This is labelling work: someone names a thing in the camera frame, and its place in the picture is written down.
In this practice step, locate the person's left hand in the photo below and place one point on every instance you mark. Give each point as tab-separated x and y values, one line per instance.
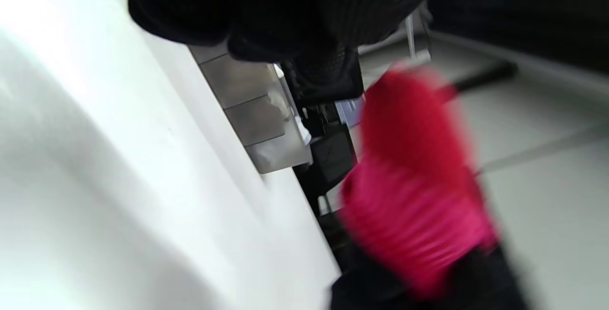
285	10

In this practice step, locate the person's right hand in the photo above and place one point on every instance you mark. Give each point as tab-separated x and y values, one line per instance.
480	286

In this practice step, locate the pink sock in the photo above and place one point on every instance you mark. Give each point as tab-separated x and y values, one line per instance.
414	234
409	120

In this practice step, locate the beige divided organizer box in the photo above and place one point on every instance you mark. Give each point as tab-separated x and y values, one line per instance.
252	110

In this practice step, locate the black mesh office chair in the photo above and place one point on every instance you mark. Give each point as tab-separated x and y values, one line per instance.
333	158

